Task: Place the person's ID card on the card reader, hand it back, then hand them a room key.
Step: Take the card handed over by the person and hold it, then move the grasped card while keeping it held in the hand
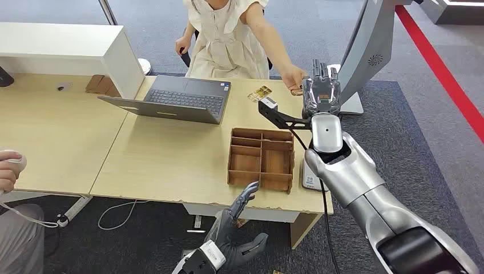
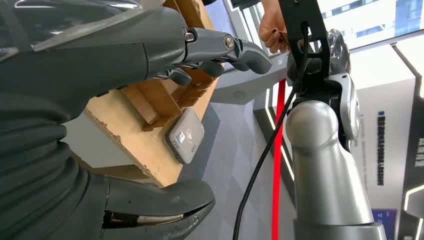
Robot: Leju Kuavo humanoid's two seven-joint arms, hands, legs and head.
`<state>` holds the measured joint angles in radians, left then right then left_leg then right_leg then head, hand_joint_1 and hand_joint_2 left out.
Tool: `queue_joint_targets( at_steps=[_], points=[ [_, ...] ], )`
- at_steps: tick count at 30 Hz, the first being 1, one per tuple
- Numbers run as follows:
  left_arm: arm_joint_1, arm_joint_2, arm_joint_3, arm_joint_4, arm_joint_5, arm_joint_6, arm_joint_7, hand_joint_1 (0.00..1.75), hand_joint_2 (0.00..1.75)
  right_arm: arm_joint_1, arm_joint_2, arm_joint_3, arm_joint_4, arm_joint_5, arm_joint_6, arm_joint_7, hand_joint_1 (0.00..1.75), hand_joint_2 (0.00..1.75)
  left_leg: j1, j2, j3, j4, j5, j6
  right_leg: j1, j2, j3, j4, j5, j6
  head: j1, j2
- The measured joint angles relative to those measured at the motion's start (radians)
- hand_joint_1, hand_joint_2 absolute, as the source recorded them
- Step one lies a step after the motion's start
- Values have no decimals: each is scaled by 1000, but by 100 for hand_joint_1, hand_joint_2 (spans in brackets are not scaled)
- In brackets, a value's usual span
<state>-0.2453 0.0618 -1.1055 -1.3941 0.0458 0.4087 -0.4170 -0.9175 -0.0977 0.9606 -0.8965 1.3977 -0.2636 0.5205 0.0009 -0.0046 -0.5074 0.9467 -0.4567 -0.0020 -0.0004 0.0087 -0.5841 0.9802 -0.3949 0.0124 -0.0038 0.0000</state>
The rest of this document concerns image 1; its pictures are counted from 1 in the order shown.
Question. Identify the small white floor bar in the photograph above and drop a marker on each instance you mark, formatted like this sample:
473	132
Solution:
194	231

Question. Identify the brown wooden organizer box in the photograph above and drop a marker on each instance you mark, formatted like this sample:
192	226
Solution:
242	162

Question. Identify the white desk apron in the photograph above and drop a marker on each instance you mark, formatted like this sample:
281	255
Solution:
272	215

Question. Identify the person's hand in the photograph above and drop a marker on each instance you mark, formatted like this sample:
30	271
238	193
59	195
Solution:
5	177

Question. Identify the brown floor scrap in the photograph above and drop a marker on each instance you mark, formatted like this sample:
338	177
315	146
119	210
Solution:
242	223

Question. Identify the black camera bracket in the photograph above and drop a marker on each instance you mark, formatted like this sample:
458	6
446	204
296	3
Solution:
283	120

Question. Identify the white floor strip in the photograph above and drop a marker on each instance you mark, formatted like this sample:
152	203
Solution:
197	222

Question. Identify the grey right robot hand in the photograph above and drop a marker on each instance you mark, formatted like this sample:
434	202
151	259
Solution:
321	96

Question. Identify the white handheld controller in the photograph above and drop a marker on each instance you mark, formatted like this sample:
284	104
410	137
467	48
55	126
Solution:
22	164

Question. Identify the grey open laptop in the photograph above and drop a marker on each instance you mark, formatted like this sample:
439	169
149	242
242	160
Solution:
181	99

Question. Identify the stanchion with white base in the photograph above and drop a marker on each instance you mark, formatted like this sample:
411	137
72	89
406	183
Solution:
144	66
332	66

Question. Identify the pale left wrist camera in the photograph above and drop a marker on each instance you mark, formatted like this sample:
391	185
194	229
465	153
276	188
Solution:
213	255

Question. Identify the brown cardboard piece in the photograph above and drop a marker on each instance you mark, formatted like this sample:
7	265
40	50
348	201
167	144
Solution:
99	84

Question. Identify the black device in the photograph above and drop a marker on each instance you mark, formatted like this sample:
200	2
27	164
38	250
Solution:
5	78

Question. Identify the grey desk grommet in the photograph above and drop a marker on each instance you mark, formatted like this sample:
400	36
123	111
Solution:
63	87

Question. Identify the person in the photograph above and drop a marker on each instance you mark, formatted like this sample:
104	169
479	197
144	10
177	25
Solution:
19	242
227	41

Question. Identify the white power strip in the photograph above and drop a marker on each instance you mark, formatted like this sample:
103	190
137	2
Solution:
75	210

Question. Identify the white counter shelf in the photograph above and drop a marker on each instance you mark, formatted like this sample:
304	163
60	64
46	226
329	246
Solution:
56	38

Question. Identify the grey kiosk stand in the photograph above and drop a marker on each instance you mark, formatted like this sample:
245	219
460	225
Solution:
368	45

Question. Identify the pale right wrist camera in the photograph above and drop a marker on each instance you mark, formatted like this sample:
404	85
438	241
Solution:
269	103

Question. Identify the person's left hand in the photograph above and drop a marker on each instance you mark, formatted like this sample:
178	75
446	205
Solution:
294	77

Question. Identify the person's left forearm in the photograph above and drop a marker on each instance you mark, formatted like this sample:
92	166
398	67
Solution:
278	49

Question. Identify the brown ID card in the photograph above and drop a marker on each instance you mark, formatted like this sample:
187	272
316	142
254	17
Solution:
297	92

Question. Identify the light wood desk leg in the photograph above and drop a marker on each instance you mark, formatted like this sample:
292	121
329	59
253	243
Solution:
302	230

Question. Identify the person's right hand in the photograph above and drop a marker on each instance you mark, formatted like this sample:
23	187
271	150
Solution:
183	46

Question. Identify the person's right forearm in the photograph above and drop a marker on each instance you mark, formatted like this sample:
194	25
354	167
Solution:
190	31

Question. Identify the grey white platform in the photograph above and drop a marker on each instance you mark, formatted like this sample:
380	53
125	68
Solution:
453	11

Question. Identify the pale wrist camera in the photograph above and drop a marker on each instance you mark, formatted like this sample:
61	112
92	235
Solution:
213	255
269	103

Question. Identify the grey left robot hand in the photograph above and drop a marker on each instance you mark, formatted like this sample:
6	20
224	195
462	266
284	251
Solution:
227	242

